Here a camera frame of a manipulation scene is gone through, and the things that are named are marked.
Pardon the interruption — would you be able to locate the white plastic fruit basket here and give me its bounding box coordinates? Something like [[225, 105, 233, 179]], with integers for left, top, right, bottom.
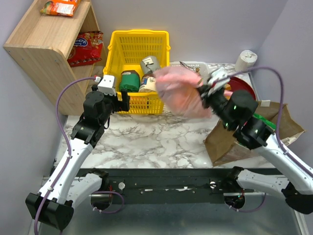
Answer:
[[170, 61, 212, 74]]

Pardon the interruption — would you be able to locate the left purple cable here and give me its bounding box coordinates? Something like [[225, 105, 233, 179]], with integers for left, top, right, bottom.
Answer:
[[33, 76, 98, 235]]

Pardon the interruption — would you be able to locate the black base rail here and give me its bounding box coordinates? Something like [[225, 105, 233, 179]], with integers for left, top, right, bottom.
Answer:
[[50, 167, 269, 205]]

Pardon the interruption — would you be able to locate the brown longan bunch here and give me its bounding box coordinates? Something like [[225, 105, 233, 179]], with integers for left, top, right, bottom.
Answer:
[[179, 61, 200, 75]]

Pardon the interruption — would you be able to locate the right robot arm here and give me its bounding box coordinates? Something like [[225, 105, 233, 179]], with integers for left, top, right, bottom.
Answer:
[[197, 85, 313, 214]]

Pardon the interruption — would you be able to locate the yellow plastic basket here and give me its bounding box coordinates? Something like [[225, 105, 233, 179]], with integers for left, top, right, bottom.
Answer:
[[103, 29, 171, 115]]

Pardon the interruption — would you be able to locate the toilet paper roll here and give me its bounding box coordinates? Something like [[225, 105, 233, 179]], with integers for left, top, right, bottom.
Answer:
[[234, 50, 258, 72]]

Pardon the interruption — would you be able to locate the orange snack packet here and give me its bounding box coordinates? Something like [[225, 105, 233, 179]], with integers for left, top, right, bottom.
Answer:
[[40, 0, 81, 17]]

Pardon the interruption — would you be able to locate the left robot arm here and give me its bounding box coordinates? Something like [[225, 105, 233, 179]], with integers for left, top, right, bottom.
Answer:
[[25, 90, 130, 234]]

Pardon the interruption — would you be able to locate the green white chips bag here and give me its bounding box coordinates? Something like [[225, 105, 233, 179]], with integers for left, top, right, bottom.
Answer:
[[253, 113, 276, 130]]

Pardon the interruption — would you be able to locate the red round plate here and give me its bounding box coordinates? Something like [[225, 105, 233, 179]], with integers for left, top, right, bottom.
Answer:
[[228, 76, 257, 100]]

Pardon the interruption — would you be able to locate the green wrapped package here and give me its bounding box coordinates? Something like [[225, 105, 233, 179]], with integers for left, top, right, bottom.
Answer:
[[119, 70, 140, 93]]

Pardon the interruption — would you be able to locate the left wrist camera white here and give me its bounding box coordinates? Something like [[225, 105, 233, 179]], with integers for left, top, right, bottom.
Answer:
[[95, 74, 116, 96]]

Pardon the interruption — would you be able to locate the pink peach plastic bag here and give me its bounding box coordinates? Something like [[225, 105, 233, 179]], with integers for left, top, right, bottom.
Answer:
[[154, 67, 218, 118]]

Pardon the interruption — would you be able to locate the brown paper grocery bag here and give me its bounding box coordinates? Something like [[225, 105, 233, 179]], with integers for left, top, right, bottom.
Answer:
[[204, 100, 305, 166]]

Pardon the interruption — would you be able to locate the red snack bag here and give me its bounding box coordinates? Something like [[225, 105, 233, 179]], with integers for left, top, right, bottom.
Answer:
[[67, 31, 103, 67]]

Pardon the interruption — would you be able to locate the grey wrapped package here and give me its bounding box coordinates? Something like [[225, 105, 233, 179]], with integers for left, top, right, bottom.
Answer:
[[140, 56, 161, 74]]

